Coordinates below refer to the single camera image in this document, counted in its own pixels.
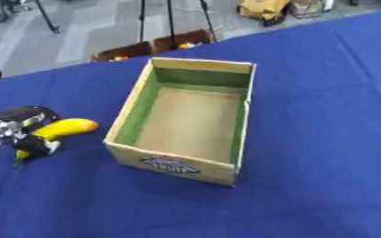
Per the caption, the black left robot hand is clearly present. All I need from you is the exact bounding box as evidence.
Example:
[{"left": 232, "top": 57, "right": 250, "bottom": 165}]
[{"left": 0, "top": 105, "right": 64, "bottom": 157}]

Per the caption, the yellow toy banana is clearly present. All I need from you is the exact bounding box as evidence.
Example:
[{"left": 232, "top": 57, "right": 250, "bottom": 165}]
[{"left": 13, "top": 117, "right": 101, "bottom": 168}]

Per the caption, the brown cardboard box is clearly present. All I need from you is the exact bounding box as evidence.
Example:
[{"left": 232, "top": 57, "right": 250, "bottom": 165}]
[
  {"left": 150, "top": 29, "right": 217, "bottom": 54},
  {"left": 89, "top": 41, "right": 155, "bottom": 62}
]

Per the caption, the tan cardboard box green inside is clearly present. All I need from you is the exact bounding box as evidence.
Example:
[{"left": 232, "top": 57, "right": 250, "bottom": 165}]
[{"left": 102, "top": 57, "right": 259, "bottom": 188}]

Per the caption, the black tripod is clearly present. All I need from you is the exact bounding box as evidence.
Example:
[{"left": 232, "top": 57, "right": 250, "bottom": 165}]
[
  {"left": 3, "top": 0, "right": 62, "bottom": 34},
  {"left": 137, "top": 0, "right": 220, "bottom": 45}
]

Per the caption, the yellow bag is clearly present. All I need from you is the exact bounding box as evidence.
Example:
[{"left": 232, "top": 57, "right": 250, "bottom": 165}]
[{"left": 236, "top": 0, "right": 294, "bottom": 28}]

